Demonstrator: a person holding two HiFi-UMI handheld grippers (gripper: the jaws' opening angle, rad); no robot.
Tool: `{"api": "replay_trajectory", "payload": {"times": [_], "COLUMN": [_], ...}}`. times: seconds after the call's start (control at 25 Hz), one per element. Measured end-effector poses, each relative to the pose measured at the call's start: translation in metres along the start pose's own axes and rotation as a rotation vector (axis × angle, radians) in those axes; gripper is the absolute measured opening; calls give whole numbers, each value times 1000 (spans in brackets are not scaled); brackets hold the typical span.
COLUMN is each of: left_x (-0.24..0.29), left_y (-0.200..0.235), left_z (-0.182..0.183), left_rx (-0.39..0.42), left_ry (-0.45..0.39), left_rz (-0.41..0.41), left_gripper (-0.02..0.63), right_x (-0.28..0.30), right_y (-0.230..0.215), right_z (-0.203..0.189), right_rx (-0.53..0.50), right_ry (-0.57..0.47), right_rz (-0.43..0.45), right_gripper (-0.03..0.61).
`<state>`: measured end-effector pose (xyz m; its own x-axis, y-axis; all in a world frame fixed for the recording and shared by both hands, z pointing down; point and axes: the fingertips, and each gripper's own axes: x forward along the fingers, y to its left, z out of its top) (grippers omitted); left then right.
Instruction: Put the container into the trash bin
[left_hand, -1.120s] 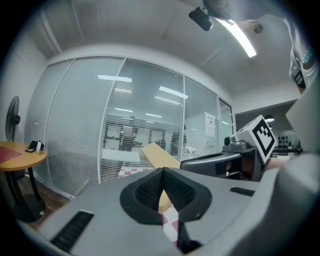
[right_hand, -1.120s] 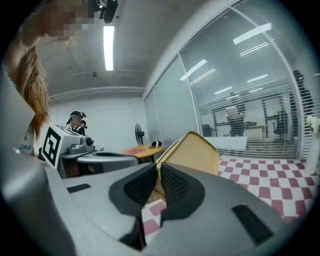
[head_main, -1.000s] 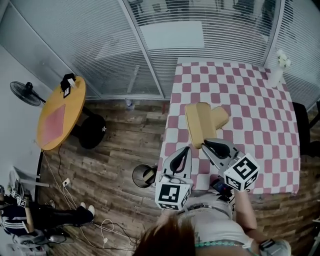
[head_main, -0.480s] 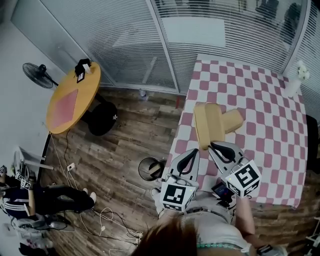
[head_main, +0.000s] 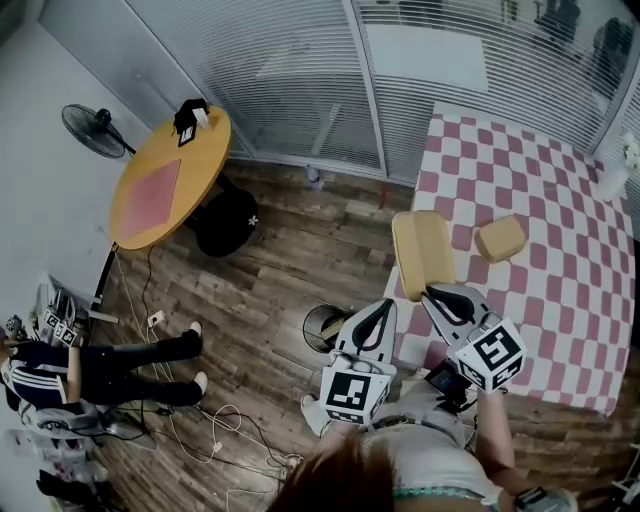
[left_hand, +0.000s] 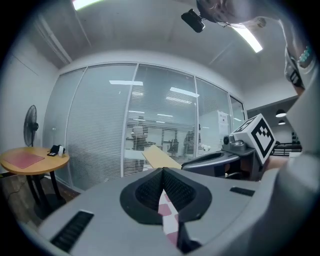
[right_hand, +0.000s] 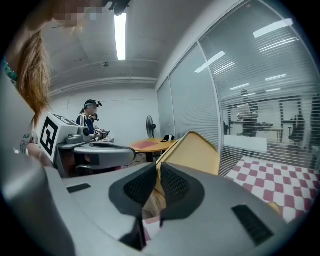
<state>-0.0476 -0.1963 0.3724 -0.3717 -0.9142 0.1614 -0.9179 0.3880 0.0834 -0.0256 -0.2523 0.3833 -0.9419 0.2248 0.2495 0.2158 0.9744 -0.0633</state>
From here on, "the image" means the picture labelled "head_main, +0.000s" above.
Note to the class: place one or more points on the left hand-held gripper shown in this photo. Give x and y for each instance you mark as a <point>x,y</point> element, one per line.
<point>350,392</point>

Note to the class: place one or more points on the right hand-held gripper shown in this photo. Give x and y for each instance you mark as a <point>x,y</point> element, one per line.
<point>492,352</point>

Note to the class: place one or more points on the black waste bin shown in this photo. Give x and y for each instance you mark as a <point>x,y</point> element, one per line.
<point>312,330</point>

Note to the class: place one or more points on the person's right forearm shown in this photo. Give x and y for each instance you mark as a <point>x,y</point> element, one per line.
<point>492,435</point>

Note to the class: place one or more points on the pink checkered tablecloth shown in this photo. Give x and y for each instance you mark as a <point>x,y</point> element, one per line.
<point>550,275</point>

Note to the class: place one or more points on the person's white shirt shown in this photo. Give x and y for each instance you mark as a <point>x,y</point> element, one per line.
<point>430,450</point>

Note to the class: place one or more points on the clear water bottle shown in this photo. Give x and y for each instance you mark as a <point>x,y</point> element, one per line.
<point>314,177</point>

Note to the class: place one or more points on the black round stool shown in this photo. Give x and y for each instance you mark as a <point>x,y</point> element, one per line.
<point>227,225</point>

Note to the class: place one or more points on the white power adapter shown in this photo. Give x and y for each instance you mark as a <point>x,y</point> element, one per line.
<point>216,446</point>

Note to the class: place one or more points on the white vase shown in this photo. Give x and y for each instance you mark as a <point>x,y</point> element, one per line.
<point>614,184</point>

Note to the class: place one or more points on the round yellow wooden table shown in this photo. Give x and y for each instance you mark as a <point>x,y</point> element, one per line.
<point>205,150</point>

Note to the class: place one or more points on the pink mat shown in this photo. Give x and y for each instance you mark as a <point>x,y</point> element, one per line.
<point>152,197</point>

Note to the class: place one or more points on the small white box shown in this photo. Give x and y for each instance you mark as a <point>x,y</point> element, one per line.
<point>202,117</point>

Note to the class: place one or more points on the black device with marker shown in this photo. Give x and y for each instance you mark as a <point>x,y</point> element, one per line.
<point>186,125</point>

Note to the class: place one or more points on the grey chair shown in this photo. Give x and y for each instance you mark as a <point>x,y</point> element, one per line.
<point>85,425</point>

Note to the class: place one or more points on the black standing fan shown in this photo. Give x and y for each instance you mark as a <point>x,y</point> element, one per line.
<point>92,130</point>

